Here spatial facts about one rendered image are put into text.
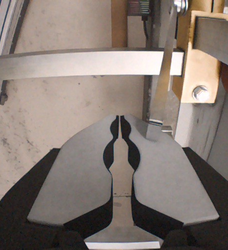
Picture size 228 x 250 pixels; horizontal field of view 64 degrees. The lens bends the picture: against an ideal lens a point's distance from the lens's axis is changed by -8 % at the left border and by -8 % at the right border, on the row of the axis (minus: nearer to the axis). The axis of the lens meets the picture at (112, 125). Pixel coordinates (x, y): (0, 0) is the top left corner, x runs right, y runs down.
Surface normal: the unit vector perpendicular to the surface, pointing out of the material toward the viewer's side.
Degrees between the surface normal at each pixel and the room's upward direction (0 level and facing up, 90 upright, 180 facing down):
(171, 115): 0
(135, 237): 90
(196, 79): 0
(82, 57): 0
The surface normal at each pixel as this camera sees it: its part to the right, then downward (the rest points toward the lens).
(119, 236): -0.02, -0.86
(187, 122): -0.01, 0.51
